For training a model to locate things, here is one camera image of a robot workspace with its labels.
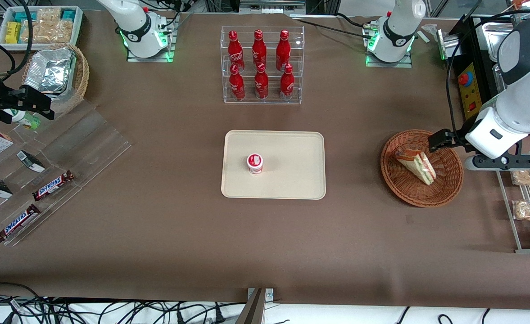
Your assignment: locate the brown snickers bar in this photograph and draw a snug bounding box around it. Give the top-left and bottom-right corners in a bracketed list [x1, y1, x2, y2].
[32, 170, 75, 202]
[0, 204, 41, 243]

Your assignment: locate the beige plastic tray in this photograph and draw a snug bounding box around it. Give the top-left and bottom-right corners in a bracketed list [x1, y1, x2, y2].
[221, 130, 326, 200]

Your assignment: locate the black tangled floor cable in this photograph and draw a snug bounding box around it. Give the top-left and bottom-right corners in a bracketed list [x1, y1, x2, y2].
[44, 297, 247, 324]

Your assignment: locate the metal table bracket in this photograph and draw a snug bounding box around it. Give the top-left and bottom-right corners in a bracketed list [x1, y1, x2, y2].
[238, 288, 275, 324]

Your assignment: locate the red can in basket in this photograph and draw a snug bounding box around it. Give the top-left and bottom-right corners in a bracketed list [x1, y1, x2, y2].
[229, 64, 246, 101]

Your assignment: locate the black yellow control box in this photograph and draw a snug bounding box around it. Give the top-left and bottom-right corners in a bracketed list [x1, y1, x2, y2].
[448, 13, 505, 123]

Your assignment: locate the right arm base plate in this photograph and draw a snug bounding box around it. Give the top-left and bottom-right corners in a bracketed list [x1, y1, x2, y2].
[126, 13, 176, 63]

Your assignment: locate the red cola bottle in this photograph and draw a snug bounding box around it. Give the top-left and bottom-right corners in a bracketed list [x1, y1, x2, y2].
[276, 30, 291, 71]
[280, 64, 295, 101]
[254, 63, 269, 100]
[227, 30, 245, 71]
[252, 29, 267, 68]

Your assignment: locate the aluminium foil tray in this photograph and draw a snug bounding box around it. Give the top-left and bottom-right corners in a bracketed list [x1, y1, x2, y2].
[23, 48, 77, 95]

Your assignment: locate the crumpled clear plastic wrap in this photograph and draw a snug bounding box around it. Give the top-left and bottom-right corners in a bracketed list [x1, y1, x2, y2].
[420, 23, 446, 45]

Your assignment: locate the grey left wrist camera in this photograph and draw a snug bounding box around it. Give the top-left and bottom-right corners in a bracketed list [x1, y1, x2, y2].
[464, 153, 530, 172]

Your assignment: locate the black base cable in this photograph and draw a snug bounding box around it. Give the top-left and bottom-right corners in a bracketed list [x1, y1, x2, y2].
[291, 13, 379, 37]

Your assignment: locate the yellow snack packet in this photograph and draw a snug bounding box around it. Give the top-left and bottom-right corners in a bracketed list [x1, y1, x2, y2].
[5, 21, 22, 45]

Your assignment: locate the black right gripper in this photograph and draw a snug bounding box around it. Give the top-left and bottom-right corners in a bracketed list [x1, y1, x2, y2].
[0, 63, 55, 125]

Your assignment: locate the silver metal tray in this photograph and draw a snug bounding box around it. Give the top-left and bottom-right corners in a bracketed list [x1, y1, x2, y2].
[481, 22, 518, 51]

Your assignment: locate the white plastic snack bin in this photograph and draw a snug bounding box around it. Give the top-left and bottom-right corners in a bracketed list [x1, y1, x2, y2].
[0, 5, 84, 51]

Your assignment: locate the light tan wicker basket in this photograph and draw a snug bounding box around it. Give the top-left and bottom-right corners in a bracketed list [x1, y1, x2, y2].
[21, 43, 90, 116]

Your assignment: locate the triangle sandwich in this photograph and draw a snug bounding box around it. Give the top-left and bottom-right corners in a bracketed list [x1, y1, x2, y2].
[395, 148, 437, 186]

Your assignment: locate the black looped floor cable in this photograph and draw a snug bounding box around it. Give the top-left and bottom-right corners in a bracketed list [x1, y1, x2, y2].
[0, 282, 45, 315]

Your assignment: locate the clear acrylic stepped display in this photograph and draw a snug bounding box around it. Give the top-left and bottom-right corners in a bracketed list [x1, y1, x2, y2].
[0, 99, 133, 248]

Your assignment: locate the brown round wicker basket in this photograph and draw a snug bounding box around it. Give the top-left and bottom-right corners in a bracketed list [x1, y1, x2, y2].
[381, 130, 464, 208]

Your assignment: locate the green white capped bottle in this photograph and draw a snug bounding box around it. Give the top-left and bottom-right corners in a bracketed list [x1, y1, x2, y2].
[3, 108, 42, 131]

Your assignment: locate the silver wire rack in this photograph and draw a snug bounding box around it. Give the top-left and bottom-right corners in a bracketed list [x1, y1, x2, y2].
[496, 150, 530, 254]

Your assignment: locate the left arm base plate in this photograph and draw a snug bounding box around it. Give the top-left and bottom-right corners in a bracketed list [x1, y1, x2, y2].
[365, 18, 413, 69]

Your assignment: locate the clear cracker packet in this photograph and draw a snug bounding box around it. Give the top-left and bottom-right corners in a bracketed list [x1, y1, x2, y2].
[21, 20, 50, 44]
[46, 18, 74, 44]

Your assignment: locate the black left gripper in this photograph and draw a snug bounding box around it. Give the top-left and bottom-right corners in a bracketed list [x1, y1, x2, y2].
[428, 128, 471, 154]

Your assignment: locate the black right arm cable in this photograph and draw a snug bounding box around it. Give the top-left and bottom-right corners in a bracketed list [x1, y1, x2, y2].
[0, 0, 34, 78]

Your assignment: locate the clear acrylic bottle rack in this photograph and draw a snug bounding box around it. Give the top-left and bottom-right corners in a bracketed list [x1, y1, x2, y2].
[221, 26, 305, 105]

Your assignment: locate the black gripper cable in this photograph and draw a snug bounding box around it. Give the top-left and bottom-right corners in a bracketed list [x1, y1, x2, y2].
[446, 9, 517, 138]

